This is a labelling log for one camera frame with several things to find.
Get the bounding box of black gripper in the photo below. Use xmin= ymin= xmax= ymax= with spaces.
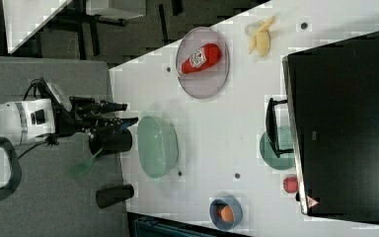
xmin=52 ymin=97 xmax=139 ymax=142

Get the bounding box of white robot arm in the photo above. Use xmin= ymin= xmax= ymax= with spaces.
xmin=0 ymin=97 xmax=138 ymax=201

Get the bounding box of black utensil cup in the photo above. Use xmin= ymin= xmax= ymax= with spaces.
xmin=89 ymin=127 xmax=132 ymax=155

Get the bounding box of green spatula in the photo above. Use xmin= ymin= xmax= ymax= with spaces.
xmin=68 ymin=150 xmax=102 ymax=177

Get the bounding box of black cylinder cup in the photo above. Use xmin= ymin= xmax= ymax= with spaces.
xmin=96 ymin=184 xmax=134 ymax=208

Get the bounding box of grey round plate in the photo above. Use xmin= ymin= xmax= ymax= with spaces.
xmin=176 ymin=27 xmax=230 ymax=99

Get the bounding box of red ketchup bottle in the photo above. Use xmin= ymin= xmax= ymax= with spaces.
xmin=177 ymin=43 xmax=223 ymax=76

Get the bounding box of blue bowl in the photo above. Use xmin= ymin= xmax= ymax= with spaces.
xmin=209 ymin=196 xmax=243 ymax=231

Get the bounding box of orange ball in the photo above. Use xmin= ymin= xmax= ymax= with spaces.
xmin=220 ymin=205 xmax=234 ymax=222

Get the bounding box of peeled banana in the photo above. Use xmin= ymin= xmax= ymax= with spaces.
xmin=245 ymin=16 xmax=275 ymax=57

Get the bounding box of green mug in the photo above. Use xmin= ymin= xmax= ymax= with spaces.
xmin=260 ymin=126 xmax=295 ymax=170

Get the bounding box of red strawberry toy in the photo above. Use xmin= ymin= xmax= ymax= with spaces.
xmin=283 ymin=177 xmax=298 ymax=194

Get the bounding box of black toaster oven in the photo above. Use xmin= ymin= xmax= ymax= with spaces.
xmin=282 ymin=31 xmax=379 ymax=224

